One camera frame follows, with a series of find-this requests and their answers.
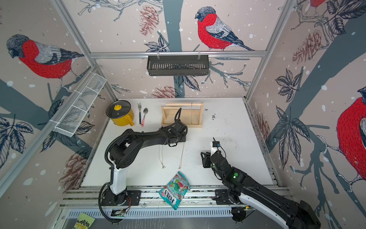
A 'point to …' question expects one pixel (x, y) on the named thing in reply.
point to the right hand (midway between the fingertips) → (203, 151)
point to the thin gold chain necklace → (179, 166)
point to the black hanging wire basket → (187, 65)
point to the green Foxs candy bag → (173, 193)
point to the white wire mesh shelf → (69, 122)
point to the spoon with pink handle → (145, 111)
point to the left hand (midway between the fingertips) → (186, 134)
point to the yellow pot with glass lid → (121, 113)
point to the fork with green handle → (139, 107)
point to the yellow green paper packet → (84, 222)
